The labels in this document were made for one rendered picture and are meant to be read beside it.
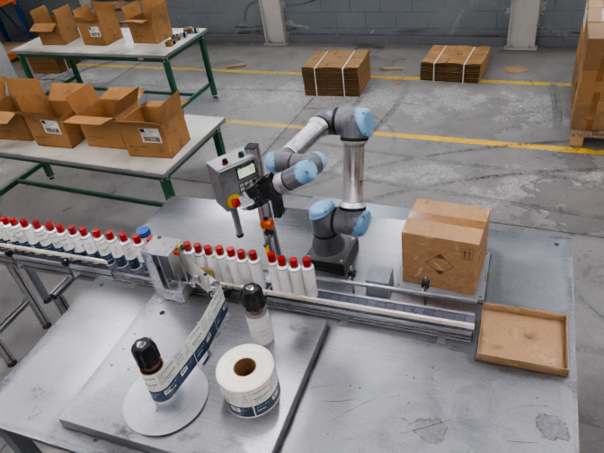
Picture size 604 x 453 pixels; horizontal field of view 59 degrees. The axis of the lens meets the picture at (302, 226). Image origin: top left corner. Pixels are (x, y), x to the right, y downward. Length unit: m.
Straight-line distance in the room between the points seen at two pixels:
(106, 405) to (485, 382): 1.35
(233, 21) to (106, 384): 6.67
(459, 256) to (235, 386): 0.98
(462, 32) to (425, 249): 5.23
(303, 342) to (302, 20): 6.11
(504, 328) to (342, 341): 0.62
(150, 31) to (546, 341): 5.00
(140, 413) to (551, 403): 1.39
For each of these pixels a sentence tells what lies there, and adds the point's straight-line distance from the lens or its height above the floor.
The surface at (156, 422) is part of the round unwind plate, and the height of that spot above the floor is 0.89.
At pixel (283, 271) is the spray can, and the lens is 2.18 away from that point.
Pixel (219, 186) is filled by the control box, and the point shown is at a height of 1.40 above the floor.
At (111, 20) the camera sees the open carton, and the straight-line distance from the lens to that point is 6.54.
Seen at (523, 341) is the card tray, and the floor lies 0.83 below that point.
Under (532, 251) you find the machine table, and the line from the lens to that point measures 2.57.
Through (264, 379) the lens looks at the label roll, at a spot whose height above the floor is 1.02.
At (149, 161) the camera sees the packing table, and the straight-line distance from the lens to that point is 3.76.
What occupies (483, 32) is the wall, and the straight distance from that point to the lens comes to 7.17.
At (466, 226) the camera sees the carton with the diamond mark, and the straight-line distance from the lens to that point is 2.20.
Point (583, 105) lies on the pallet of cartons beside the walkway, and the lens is 4.94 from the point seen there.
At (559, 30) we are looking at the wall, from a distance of 7.10.
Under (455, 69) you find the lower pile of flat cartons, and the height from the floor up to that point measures 0.14.
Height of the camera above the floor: 2.47
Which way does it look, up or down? 37 degrees down
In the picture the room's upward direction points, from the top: 9 degrees counter-clockwise
